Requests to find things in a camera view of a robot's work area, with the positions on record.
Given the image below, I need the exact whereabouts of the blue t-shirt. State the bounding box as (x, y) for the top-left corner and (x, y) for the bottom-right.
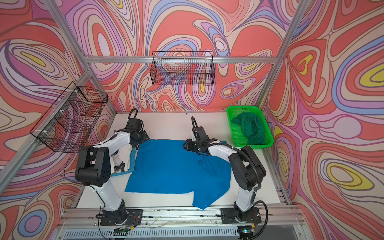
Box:
(125, 140), (232, 210)

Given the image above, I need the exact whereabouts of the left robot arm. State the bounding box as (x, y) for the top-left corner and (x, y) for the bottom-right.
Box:
(75, 118), (149, 225)

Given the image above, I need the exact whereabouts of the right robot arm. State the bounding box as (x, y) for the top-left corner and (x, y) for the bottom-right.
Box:
(183, 126), (267, 223)

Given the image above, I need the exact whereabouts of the teal folded t-shirt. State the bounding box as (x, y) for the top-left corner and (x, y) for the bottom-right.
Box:
(112, 145), (137, 177)

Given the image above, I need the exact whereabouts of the green plastic basket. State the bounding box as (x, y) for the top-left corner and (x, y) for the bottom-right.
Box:
(226, 106), (274, 150)

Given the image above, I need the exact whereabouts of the dark green t-shirt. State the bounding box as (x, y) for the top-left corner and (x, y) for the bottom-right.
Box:
(231, 112), (265, 145)

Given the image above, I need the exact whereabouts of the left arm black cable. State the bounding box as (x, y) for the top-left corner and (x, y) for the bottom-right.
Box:
(62, 107), (139, 217)

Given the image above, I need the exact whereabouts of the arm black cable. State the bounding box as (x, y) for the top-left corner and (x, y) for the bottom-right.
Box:
(62, 107), (139, 217)
(190, 116), (269, 240)

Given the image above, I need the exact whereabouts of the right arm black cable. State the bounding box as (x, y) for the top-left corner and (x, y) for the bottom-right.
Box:
(190, 116), (269, 240)

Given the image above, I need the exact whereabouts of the black wire basket back wall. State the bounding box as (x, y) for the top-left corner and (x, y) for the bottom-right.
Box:
(150, 51), (216, 86)

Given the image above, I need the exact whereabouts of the black wire basket wall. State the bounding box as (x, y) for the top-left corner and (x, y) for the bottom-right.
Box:
(150, 51), (216, 86)
(29, 81), (109, 154)

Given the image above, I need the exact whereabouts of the black wire basket left wall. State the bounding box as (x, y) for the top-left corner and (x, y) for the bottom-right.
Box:
(29, 81), (109, 154)

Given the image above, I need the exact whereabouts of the aluminium frame left post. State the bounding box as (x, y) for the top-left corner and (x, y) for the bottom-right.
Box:
(1, 1), (105, 193)

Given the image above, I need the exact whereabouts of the aluminium frame post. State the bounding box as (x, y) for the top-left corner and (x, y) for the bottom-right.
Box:
(256, 1), (312, 109)
(1, 1), (105, 193)

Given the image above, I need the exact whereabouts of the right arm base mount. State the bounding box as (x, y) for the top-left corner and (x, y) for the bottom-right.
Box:
(217, 207), (262, 225)

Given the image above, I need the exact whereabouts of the aluminium frame back bar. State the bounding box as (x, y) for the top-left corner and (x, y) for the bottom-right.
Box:
(85, 55), (278, 64)

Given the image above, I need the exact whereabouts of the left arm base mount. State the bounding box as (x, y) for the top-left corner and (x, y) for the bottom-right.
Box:
(97, 209), (144, 226)

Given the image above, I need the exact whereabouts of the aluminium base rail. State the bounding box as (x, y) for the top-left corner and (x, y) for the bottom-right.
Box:
(53, 205), (313, 240)

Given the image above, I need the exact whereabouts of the aluminium frame right post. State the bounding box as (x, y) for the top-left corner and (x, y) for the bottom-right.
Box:
(256, 1), (312, 109)

